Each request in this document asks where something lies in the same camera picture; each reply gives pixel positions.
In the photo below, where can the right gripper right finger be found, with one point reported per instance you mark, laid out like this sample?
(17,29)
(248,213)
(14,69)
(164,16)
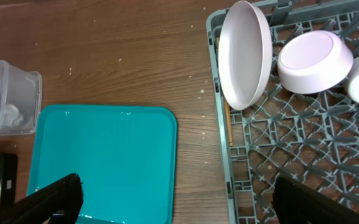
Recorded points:
(295,203)

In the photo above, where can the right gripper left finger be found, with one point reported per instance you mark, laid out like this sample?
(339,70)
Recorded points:
(59,202)

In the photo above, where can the white napkin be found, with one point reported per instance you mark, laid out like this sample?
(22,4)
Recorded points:
(12,116)

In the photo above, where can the wooden chopstick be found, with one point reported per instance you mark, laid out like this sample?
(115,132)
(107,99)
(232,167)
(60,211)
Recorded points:
(228,122)

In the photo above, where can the small white plate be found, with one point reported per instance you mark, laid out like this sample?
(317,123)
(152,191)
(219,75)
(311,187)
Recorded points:
(313,62)

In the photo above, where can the large pink plate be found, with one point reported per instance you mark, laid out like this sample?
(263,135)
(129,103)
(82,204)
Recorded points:
(245,53)

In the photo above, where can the grey dishwasher rack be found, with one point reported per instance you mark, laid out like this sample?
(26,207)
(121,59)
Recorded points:
(312,138)

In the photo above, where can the teal plastic tray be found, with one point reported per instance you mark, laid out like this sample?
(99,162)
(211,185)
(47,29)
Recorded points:
(124,155)

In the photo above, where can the clear plastic bin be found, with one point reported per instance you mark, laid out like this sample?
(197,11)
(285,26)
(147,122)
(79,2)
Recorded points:
(23,90)

